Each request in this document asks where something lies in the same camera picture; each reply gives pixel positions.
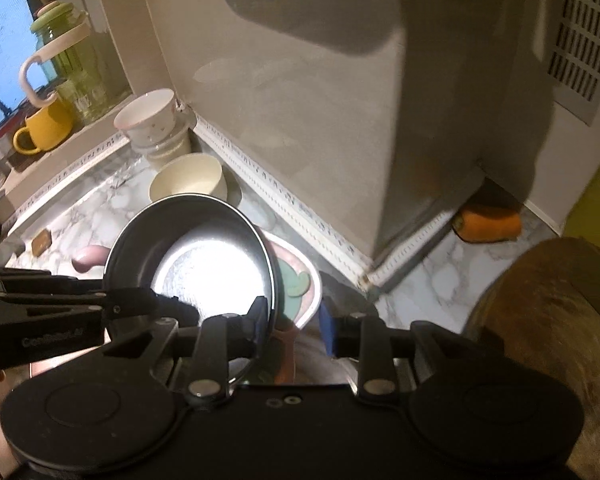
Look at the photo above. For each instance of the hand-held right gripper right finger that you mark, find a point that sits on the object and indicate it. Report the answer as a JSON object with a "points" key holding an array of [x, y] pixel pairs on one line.
{"points": [[330, 332]]}

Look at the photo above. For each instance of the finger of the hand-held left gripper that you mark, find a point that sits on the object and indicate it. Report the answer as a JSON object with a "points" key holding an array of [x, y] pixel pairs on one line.
{"points": [[155, 305]]}

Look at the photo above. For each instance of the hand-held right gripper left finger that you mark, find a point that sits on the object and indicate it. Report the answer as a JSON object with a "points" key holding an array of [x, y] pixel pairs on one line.
{"points": [[257, 322]]}

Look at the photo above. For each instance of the pink shaped plate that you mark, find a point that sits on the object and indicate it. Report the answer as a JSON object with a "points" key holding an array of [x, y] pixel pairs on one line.
{"points": [[300, 267]]}

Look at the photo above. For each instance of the pink pot with steel interior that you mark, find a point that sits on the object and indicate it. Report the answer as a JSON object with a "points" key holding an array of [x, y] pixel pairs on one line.
{"points": [[215, 260]]}

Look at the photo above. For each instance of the brown sponge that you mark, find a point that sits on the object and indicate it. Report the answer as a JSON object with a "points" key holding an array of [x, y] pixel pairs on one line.
{"points": [[41, 243]]}

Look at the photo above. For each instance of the cream bowl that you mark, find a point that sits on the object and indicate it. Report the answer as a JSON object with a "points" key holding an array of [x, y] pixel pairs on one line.
{"points": [[190, 180]]}

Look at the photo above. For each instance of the clear plastic container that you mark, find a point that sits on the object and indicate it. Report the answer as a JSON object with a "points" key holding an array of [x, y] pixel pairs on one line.
{"points": [[170, 152]]}

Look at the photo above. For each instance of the orange sponge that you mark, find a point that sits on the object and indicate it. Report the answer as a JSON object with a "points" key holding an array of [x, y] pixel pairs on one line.
{"points": [[487, 223]]}

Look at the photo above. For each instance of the white floral bowl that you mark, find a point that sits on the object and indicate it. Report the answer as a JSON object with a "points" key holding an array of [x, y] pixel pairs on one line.
{"points": [[147, 112]]}

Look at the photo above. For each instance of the yellow mug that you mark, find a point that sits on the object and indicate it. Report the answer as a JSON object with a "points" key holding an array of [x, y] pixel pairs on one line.
{"points": [[47, 127]]}

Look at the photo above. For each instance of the green glass pitcher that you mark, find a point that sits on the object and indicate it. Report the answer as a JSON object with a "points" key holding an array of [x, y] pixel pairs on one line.
{"points": [[72, 55]]}

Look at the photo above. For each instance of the frosted window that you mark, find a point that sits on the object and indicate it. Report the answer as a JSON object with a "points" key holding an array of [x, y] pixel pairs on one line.
{"points": [[5, 20]]}

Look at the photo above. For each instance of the grey vent grille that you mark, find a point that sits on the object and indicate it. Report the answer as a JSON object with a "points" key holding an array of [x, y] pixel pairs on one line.
{"points": [[582, 45]]}

